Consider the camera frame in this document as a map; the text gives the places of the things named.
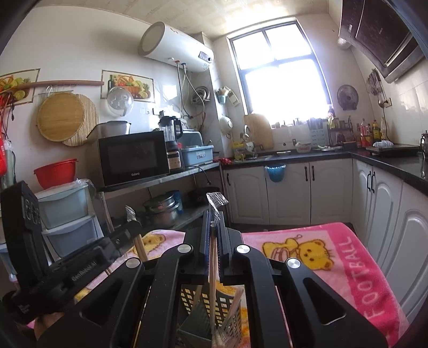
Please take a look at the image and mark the white plastic food cover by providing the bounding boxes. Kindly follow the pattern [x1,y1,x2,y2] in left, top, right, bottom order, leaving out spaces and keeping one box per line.
[100,86,135,116]

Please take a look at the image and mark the black wok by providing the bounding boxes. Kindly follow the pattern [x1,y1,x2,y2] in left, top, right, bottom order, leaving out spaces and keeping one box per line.
[189,187,215,206]

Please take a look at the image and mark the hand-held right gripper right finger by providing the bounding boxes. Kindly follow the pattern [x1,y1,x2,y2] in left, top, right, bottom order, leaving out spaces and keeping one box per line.
[217,213,389,348]

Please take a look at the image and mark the black spice rack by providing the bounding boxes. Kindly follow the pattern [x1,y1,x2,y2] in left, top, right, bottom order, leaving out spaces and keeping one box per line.
[329,114,354,144]

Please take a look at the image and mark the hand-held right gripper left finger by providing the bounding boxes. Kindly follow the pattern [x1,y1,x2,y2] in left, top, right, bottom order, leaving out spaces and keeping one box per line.
[37,210,212,348]

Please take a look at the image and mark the black microwave oven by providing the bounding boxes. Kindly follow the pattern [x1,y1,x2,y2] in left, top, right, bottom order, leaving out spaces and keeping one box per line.
[98,131,170,187]

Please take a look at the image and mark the round bamboo tray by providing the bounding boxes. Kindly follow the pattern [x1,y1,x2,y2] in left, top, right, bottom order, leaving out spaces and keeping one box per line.
[36,93,85,142]

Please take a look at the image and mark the red plastic basin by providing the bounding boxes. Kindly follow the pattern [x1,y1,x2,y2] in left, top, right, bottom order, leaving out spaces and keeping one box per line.
[33,158,79,190]

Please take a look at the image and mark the pink printed blanket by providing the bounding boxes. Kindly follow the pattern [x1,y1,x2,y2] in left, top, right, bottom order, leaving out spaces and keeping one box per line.
[27,221,410,348]

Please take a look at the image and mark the pale knife block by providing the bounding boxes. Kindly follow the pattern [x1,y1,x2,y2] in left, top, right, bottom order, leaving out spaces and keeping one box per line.
[309,118,327,145]

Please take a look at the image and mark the black range hood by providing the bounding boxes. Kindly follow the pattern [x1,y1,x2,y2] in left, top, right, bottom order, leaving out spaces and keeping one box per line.
[338,0,426,84]

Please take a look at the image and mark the wooden cutting board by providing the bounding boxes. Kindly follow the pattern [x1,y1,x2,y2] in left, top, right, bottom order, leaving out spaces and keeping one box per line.
[243,114,274,151]

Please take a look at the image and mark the coiled grey hose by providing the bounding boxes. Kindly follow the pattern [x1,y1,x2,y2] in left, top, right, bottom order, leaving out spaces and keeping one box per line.
[191,86,212,104]

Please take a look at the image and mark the metal shelf rack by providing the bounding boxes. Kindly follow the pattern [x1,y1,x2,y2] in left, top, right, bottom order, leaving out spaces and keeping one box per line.
[97,162,221,231]

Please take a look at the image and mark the pale plastic drawer unit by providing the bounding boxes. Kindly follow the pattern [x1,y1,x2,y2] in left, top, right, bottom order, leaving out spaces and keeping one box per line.
[35,181,104,258]

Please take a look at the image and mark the black blender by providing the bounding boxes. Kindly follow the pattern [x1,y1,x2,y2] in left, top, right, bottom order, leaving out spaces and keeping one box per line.
[158,115,185,172]

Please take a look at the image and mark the kitchen window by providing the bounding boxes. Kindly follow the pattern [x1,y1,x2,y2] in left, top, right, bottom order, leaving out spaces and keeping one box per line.
[227,20,333,123]

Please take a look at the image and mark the round bamboo mat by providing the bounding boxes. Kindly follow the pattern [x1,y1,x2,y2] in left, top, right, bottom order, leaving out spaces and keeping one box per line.
[63,94,100,147]

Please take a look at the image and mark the black kitchen countertop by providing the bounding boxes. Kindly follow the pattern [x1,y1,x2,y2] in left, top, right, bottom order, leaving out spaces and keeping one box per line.
[219,147,428,196]

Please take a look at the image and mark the green wall tool holder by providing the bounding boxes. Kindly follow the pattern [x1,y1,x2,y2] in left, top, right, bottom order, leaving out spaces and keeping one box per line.
[216,85,239,106]

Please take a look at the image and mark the blue hanging bag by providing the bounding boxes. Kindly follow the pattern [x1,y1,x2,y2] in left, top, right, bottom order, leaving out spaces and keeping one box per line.
[265,164,287,183]

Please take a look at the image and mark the white water heater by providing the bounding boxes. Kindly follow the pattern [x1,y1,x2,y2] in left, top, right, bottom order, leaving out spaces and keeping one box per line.
[138,21,215,73]

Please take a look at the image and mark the white lower kitchen cabinets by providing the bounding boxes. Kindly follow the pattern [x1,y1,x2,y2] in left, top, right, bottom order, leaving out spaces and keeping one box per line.
[221,157,428,302]

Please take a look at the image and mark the fruit wall poster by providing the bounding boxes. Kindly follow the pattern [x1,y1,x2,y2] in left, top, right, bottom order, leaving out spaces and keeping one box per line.
[101,70,155,103]
[0,69,41,107]

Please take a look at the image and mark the black utensil holder basket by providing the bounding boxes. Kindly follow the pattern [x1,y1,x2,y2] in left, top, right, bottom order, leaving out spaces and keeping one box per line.
[177,283,246,348]

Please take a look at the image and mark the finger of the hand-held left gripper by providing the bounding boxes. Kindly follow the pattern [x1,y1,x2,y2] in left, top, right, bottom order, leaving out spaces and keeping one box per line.
[106,220,143,259]

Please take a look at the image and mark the bunch of hanging steel utensils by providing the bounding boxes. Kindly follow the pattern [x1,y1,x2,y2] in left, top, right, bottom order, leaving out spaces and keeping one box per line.
[366,69,385,108]

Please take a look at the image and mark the blue dish drainer bin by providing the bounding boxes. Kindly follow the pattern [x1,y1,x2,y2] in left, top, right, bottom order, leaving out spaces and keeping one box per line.
[181,131,215,168]

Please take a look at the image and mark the group of condiment bottles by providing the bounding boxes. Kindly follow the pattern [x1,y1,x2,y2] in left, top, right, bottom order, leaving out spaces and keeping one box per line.
[354,117,388,148]

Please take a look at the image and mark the stacked steel pots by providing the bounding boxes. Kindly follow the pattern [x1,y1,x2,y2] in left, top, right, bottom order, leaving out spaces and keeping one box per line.
[144,192,179,229]

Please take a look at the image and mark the wooden rolling pin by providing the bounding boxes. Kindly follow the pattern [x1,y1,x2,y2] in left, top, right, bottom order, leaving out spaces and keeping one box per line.
[15,80,105,89]

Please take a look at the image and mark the round wall exhaust fan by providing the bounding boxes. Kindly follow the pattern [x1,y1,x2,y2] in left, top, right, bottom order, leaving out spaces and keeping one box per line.
[336,84,360,111]

